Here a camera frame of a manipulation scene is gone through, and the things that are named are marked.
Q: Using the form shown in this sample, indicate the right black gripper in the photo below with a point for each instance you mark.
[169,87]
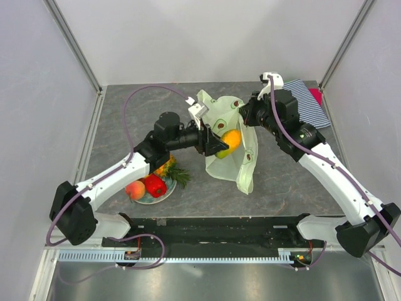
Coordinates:
[247,110]

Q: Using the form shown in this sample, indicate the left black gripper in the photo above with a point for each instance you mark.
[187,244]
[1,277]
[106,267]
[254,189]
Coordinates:
[208,142]

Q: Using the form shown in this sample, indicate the orange green toy papaya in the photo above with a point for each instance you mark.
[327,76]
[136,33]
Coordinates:
[233,139]

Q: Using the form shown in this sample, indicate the green avocado print plastic bag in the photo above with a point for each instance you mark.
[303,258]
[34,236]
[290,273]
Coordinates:
[236,164]

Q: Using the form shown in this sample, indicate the orange toy pineapple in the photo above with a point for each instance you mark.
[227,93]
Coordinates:
[173,171]

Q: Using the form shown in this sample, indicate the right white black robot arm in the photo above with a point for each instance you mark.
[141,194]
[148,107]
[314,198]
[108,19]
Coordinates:
[367,220]

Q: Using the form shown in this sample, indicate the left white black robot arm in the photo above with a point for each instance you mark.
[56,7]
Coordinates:
[74,210]

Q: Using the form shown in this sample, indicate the blue white striped cloth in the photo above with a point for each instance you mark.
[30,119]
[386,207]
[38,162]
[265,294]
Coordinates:
[310,111]

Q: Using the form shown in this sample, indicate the magenta folded cloth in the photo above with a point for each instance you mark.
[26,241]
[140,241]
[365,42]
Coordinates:
[317,95]

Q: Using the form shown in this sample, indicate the red toy bell pepper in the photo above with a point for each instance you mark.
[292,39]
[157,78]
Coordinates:
[155,186]

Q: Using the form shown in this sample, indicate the patterned ceramic plate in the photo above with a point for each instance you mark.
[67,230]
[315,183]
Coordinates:
[148,199]

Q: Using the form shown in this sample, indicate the red yellow toy peach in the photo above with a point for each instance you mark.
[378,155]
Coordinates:
[135,190]

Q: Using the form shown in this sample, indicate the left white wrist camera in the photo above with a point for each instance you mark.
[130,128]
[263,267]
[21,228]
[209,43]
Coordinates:
[196,111]

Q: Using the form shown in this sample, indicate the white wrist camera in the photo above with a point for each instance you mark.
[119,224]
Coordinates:
[270,80]
[196,111]

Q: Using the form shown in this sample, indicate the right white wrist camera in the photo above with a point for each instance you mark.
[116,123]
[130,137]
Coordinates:
[270,80]

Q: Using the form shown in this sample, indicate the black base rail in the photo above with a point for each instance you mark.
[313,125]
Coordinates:
[265,232]

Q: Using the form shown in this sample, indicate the right aluminium frame post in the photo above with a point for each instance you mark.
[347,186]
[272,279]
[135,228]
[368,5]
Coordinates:
[347,41]

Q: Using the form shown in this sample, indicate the aluminium frame post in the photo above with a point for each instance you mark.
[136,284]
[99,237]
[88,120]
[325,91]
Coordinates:
[72,42]
[347,41]

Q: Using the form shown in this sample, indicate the grey slotted cable duct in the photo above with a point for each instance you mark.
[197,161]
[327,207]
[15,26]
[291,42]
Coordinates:
[121,256]

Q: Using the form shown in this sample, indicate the left aluminium frame post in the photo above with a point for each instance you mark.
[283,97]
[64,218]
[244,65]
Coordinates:
[72,42]

